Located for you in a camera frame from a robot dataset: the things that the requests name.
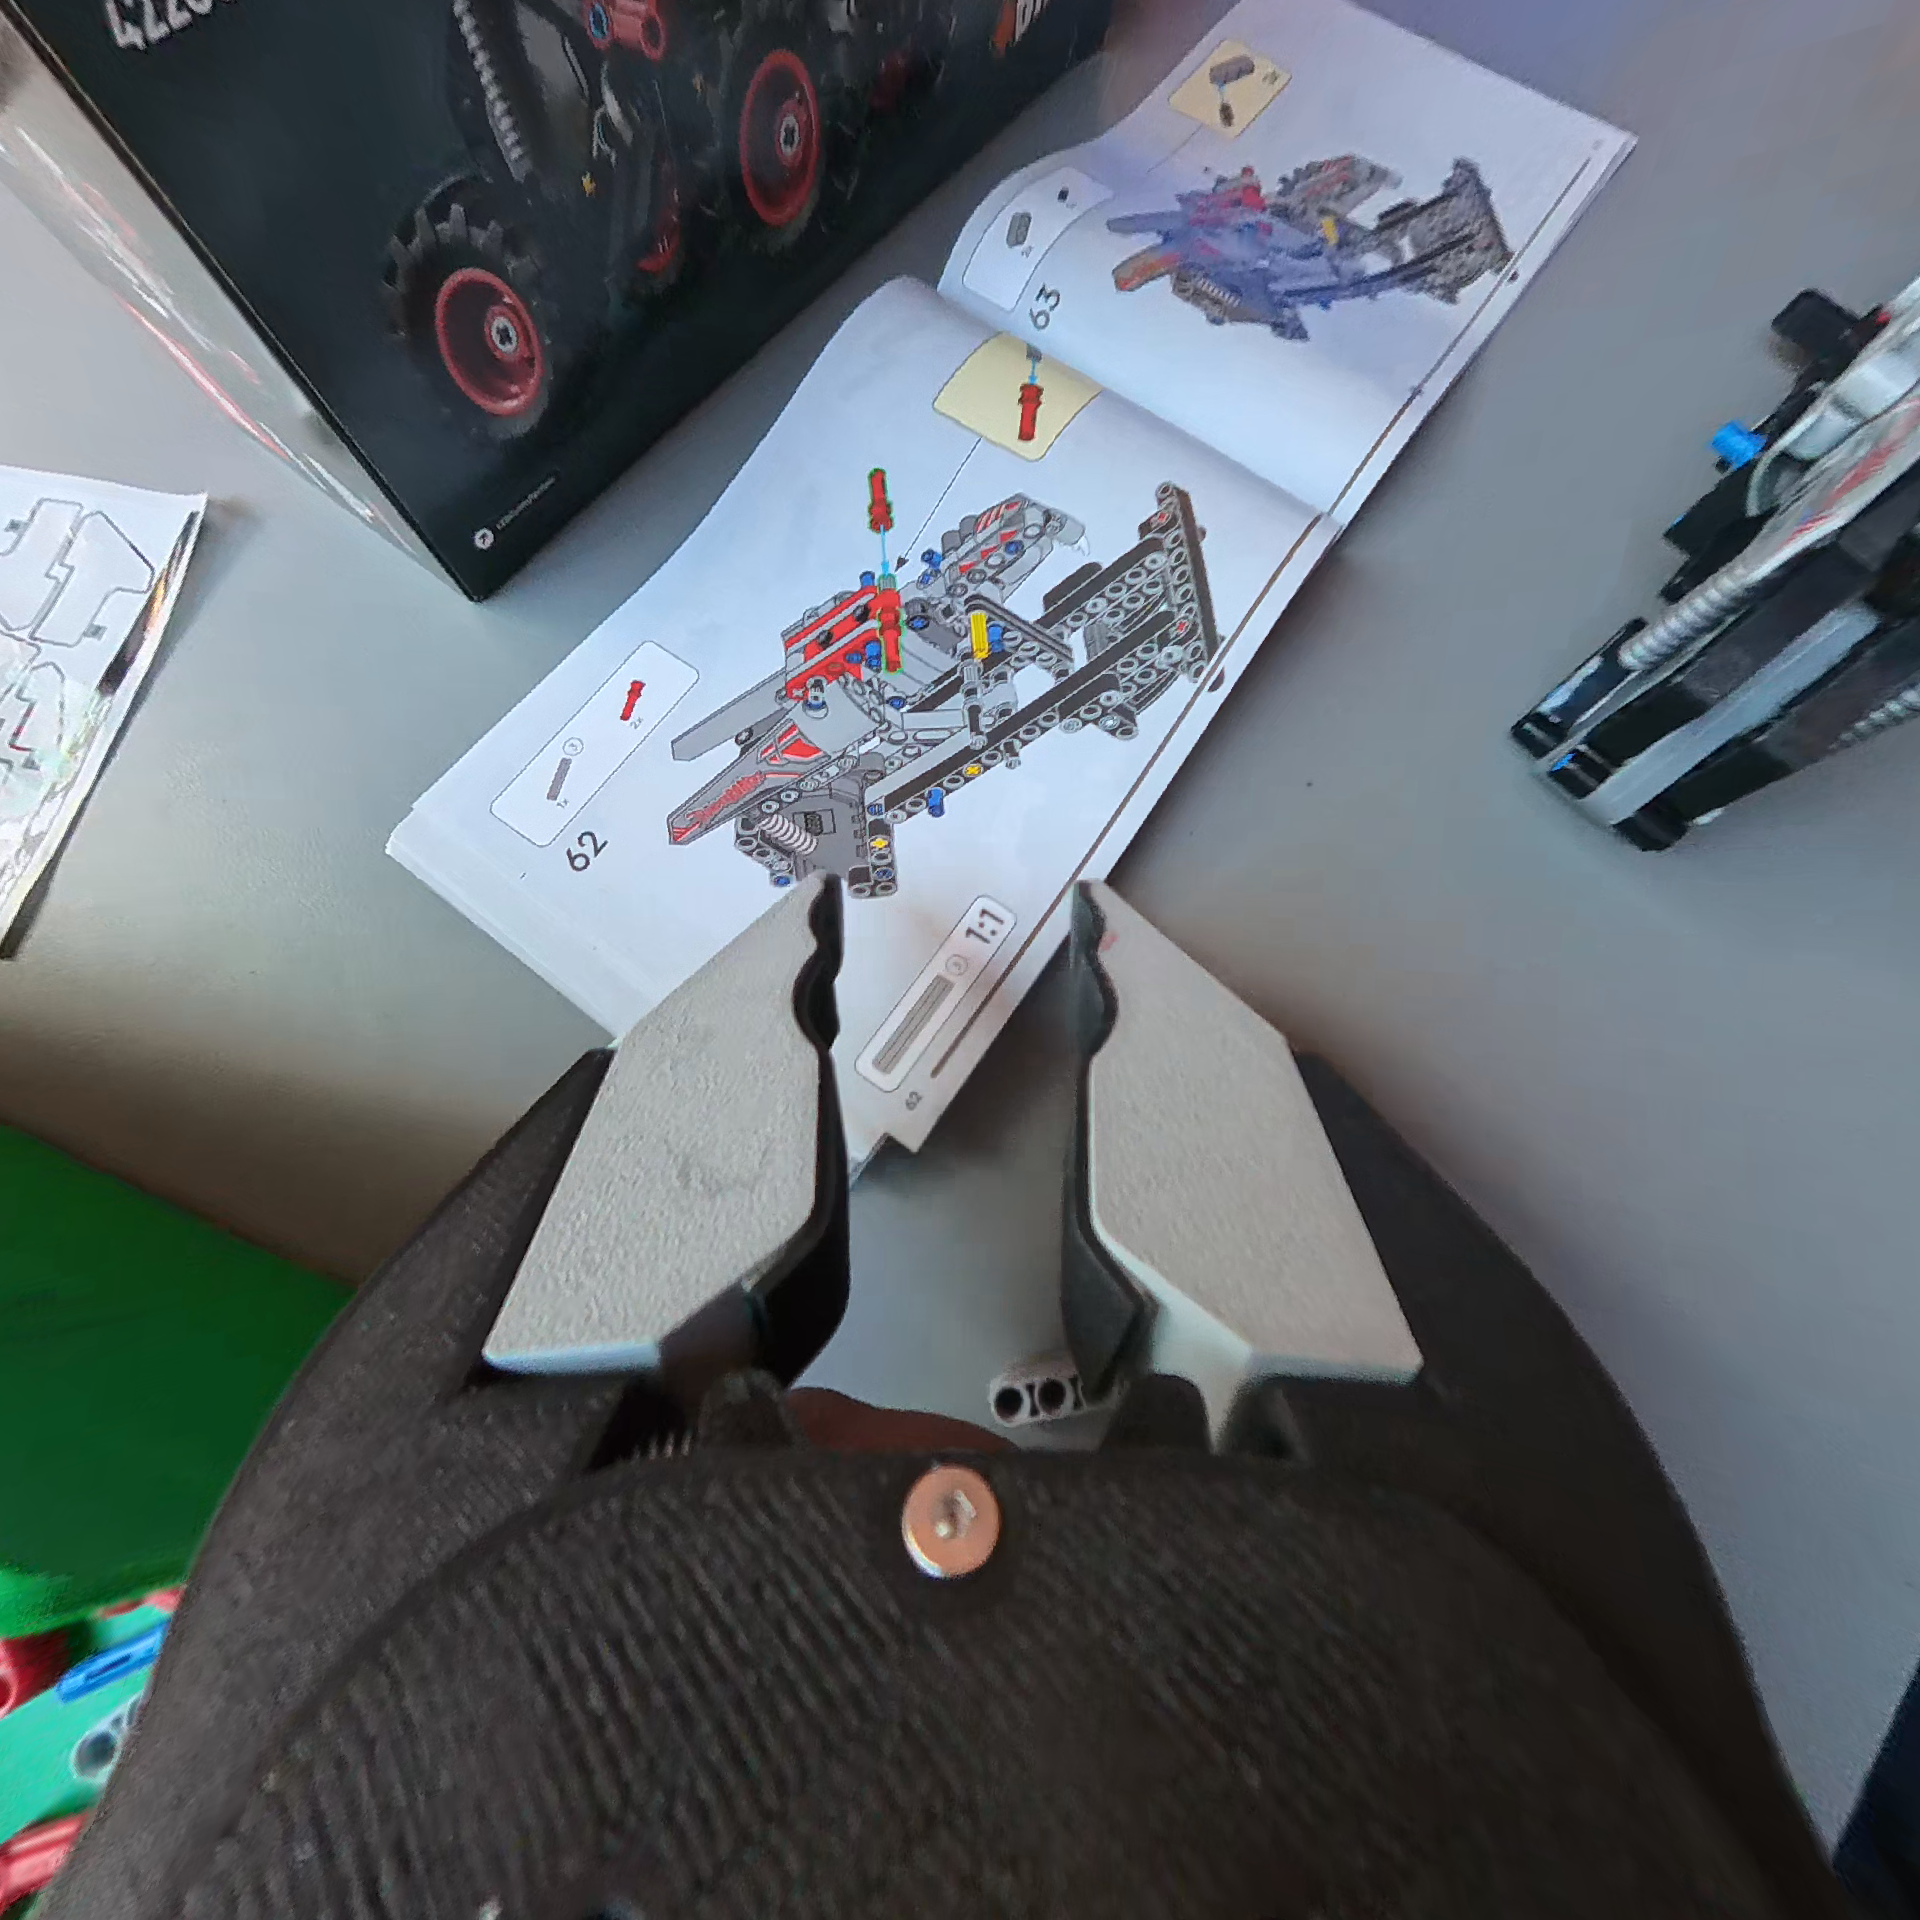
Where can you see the person's dark clothing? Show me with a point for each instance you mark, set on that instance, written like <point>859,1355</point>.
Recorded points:
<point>1885,1830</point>

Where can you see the used sticker sheet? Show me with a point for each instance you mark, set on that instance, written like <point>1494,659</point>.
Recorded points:
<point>74,648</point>

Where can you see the open instruction booklet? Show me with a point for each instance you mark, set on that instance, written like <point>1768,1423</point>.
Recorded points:
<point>677,601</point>

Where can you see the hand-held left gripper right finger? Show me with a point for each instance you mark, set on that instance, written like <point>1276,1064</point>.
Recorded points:
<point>1232,1155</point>

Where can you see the partly built toy truck model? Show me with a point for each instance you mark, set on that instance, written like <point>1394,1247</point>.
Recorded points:
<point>1756,707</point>

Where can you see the green plastic bin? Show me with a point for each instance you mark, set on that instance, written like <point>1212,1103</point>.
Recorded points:
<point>135,1351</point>

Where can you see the pile of loose brick parts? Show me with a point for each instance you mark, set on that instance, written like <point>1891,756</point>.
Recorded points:
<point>74,1693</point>

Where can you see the black toy truck set box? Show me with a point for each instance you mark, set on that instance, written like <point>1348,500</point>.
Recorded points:
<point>372,151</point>

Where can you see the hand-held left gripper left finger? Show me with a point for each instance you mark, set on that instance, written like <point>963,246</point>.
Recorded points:
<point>677,1141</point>

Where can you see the small grey brick beam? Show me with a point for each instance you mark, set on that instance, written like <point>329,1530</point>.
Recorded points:
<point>1036,1397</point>

